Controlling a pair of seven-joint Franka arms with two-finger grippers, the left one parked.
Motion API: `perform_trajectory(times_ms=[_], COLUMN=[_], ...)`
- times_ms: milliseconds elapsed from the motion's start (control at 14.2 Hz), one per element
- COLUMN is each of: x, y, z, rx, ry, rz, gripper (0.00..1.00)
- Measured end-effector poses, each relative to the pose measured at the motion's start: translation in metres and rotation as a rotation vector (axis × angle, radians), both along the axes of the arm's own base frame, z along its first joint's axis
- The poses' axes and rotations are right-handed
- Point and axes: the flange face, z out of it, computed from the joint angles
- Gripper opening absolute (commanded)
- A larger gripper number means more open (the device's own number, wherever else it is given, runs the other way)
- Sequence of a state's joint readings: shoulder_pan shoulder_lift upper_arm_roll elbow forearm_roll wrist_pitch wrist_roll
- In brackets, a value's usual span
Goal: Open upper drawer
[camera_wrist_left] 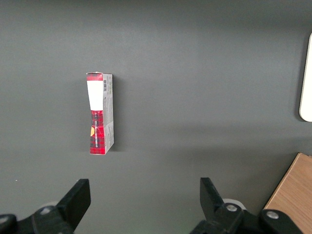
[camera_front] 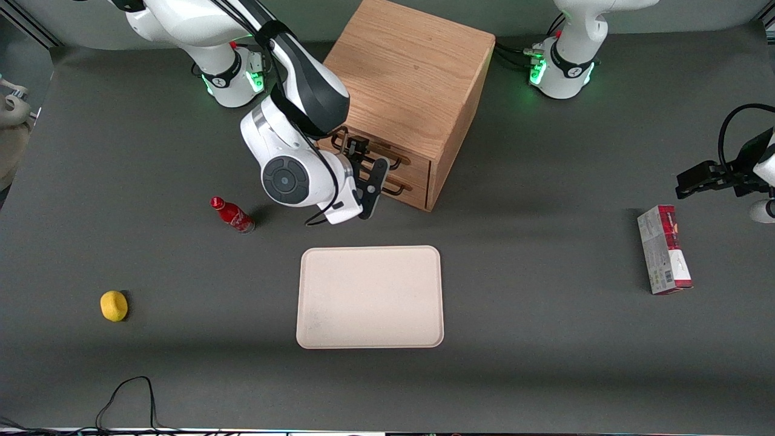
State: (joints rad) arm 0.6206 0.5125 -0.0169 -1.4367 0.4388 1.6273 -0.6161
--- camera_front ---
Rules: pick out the cream plastic tray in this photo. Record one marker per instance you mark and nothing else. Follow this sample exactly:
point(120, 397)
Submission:
point(369, 297)

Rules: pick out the wooden drawer cabinet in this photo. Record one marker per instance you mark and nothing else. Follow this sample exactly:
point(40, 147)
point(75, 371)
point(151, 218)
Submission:
point(412, 72)

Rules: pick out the aluminium frame rail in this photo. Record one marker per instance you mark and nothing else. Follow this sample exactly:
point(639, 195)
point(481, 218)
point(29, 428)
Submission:
point(30, 27)

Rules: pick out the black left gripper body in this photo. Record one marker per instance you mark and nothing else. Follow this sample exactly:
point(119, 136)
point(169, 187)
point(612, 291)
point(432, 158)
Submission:
point(742, 170)

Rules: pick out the beige round object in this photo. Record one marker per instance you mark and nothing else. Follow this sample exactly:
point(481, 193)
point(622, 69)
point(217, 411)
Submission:
point(12, 154)

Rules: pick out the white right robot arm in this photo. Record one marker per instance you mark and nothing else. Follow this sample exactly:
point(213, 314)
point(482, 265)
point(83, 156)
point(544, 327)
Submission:
point(303, 91)

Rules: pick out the red plaid cardboard box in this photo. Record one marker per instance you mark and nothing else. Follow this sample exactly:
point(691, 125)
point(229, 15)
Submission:
point(660, 254)

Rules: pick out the red cola bottle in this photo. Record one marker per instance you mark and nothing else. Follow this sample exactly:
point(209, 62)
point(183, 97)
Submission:
point(233, 215)

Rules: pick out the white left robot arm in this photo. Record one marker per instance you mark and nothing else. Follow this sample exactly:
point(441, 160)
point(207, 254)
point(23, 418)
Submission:
point(569, 66)

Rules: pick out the yellow lemon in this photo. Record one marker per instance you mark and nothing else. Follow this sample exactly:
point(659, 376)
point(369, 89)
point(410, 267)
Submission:
point(114, 306)

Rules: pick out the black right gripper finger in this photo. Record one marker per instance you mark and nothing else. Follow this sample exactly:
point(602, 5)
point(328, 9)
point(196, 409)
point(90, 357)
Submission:
point(358, 147)
point(367, 169)

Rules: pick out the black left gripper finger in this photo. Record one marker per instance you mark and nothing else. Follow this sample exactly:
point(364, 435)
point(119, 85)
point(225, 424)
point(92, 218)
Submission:
point(699, 178)

